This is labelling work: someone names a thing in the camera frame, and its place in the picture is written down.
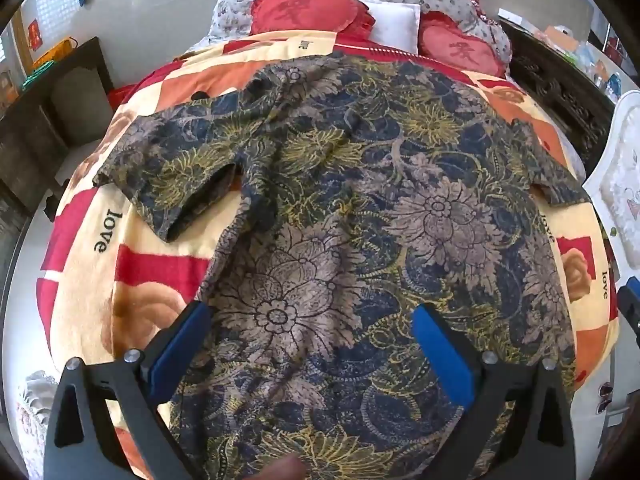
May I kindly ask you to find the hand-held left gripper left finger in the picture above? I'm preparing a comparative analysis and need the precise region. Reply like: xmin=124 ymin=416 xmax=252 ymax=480
xmin=44 ymin=301 xmax=213 ymax=480

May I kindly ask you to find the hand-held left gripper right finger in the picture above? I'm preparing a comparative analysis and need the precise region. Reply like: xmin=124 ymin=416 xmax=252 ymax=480
xmin=411 ymin=302 xmax=577 ymax=480

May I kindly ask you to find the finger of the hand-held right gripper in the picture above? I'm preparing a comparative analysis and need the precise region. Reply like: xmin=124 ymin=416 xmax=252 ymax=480
xmin=619 ymin=276 xmax=640 ymax=352

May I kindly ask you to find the dark floral patterned shirt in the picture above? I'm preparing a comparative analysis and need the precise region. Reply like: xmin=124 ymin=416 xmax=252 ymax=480
xmin=92 ymin=52 xmax=592 ymax=480

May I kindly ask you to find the person's left hand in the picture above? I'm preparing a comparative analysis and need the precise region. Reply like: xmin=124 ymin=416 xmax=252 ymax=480
xmin=264 ymin=456 xmax=307 ymax=480

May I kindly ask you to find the red orange printed blanket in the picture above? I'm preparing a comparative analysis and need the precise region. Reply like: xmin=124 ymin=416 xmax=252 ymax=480
xmin=40 ymin=29 xmax=621 ymax=480

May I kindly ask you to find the white ornate chair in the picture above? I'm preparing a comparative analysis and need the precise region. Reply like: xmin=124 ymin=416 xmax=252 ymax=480
xmin=582 ymin=89 xmax=640 ymax=281

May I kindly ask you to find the white lace cloth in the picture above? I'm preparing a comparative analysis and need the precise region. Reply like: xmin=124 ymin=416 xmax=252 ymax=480
xmin=15 ymin=370 xmax=59 ymax=480

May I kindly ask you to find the dark carved wooden headboard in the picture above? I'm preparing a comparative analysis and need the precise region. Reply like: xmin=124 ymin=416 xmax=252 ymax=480
xmin=499 ymin=17 xmax=617 ymax=182

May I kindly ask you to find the pile of assorted packets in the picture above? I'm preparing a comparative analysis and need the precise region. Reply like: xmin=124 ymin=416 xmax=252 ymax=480
xmin=500 ymin=7 xmax=632 ymax=102

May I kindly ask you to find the dark wooden side table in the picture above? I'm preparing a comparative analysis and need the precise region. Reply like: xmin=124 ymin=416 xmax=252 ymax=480
xmin=0 ymin=37 xmax=117 ymax=223

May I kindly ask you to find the orange box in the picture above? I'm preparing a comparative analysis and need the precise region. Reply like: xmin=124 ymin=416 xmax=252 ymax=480
xmin=541 ymin=26 xmax=577 ymax=50

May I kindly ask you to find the red heart pillow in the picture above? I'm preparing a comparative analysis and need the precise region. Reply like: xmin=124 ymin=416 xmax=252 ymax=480
xmin=417 ymin=10 xmax=508 ymax=79
xmin=247 ymin=0 xmax=376 ymax=45

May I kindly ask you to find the green folded item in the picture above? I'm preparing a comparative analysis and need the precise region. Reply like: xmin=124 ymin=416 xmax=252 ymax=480
xmin=21 ymin=61 xmax=57 ymax=92

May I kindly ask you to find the yellow bag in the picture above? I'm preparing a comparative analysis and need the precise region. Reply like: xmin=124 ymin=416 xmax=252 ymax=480
xmin=31 ymin=36 xmax=79 ymax=74

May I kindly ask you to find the white pillow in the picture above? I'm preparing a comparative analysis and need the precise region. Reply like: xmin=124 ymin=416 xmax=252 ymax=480
xmin=356 ymin=0 xmax=422 ymax=56

